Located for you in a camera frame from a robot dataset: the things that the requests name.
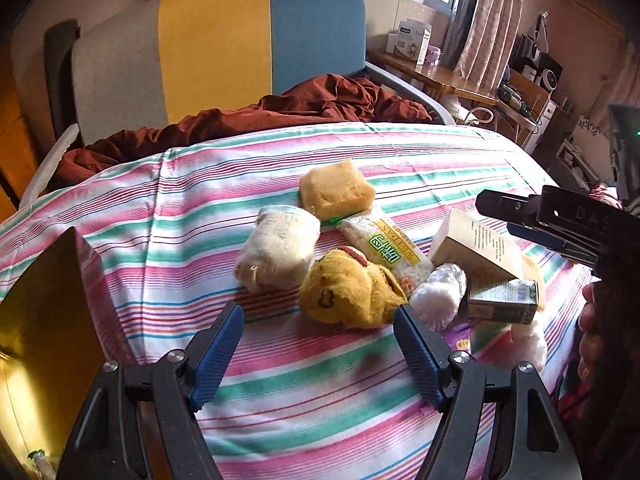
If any person's dark clothing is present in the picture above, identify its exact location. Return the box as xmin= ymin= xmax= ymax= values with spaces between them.
xmin=554 ymin=255 xmax=640 ymax=480

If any noodle packet with yellow label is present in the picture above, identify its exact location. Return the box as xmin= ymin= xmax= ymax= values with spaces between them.
xmin=337 ymin=207 xmax=435 ymax=297

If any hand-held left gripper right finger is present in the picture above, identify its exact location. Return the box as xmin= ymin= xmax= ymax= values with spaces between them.
xmin=394 ymin=305 xmax=583 ymax=480

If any wooden cabinet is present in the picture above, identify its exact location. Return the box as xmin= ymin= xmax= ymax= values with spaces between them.
xmin=499 ymin=67 xmax=557 ymax=133

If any cream carton box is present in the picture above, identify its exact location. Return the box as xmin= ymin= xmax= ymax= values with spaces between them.
xmin=429 ymin=207 xmax=527 ymax=292

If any wooden desk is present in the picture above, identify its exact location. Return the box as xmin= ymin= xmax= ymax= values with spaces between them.
xmin=367 ymin=49 xmax=502 ymax=111

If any striped bed sheet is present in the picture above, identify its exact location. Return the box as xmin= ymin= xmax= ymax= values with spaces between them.
xmin=0 ymin=121 xmax=608 ymax=480

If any pink patterned curtain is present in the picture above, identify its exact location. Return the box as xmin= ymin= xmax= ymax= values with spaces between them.
xmin=452 ymin=0 xmax=528 ymax=92

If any white cable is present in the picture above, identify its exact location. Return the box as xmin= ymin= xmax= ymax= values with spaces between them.
xmin=457 ymin=105 xmax=497 ymax=128

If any small green carton box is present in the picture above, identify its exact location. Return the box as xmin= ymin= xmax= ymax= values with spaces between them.
xmin=467 ymin=279 xmax=541 ymax=327

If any crumpled clear plastic bag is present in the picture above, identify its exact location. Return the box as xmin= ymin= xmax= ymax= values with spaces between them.
xmin=509 ymin=319 xmax=549 ymax=372
xmin=409 ymin=262 xmax=469 ymax=332

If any yellow plush toy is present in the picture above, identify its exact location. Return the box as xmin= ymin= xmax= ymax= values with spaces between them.
xmin=299 ymin=246 xmax=409 ymax=332

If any white knitted sock roll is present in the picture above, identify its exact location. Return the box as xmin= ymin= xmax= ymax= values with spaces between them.
xmin=237 ymin=205 xmax=322 ymax=292

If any grey yellow blue sofa chair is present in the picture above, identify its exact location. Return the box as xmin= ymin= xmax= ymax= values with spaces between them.
xmin=11 ymin=0 xmax=457 ymax=211

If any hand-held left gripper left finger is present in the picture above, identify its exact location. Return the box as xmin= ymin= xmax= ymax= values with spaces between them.
xmin=55 ymin=302 xmax=245 ymax=480

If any white appliance box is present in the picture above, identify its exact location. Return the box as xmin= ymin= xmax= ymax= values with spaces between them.
xmin=386 ymin=19 xmax=432 ymax=67

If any brown blanket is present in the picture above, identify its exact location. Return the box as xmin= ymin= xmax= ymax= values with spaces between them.
xmin=52 ymin=73 xmax=433 ymax=193

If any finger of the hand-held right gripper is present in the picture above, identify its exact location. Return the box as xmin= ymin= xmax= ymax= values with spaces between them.
xmin=475 ymin=189 xmax=547 ymax=227
xmin=506 ymin=222 xmax=598 ymax=267

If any person's right hand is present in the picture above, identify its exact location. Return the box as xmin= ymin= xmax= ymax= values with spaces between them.
xmin=576 ymin=282 xmax=600 ymax=386

